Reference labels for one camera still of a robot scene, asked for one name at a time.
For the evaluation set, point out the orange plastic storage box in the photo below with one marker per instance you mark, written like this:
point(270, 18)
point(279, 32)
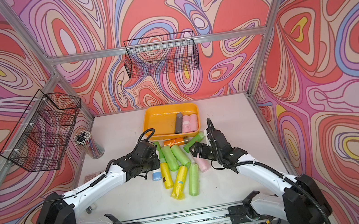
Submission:
point(163, 118)

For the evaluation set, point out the white blue trash bag roll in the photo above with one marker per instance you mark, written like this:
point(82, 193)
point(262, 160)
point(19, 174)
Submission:
point(156, 175)

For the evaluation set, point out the green yellow trash bag roll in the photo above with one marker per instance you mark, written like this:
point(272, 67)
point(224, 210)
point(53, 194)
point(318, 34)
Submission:
point(164, 168)

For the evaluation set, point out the grey trash bag roll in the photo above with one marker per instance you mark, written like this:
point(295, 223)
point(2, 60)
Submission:
point(178, 123)

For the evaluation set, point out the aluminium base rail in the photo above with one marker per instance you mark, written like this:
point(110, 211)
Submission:
point(293, 207)

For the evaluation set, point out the cup of pens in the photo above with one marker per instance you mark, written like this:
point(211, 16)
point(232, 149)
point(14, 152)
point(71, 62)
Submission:
point(85, 140)

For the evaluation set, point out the black wire basket back wall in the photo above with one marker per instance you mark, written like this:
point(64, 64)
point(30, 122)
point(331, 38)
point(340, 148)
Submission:
point(161, 54)

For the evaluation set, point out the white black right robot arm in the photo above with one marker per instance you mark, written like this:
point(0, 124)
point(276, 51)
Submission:
point(278, 182)

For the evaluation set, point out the light green roll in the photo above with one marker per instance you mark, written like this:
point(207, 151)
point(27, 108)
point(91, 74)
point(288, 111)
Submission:
point(181, 156)
point(194, 185)
point(170, 158)

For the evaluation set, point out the black wire basket wall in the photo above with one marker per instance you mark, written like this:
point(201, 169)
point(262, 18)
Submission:
point(43, 137)
point(161, 54)

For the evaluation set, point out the pink calculator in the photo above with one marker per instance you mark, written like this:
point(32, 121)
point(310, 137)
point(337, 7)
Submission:
point(95, 177)

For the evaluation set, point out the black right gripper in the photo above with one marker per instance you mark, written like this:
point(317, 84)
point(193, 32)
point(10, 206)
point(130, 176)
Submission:
point(203, 147)

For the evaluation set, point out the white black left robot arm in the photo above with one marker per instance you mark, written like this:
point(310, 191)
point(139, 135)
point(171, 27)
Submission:
point(67, 208)

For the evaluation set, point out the black wire basket left wall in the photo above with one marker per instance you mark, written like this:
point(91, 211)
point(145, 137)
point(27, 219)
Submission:
point(43, 137)

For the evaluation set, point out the green roll with label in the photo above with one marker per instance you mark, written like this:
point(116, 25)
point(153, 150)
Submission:
point(199, 137)

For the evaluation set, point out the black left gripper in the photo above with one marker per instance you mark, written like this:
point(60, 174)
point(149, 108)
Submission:
point(155, 158)

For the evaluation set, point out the pink trash bag roll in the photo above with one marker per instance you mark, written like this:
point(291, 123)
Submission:
point(194, 126)
point(203, 164)
point(186, 124)

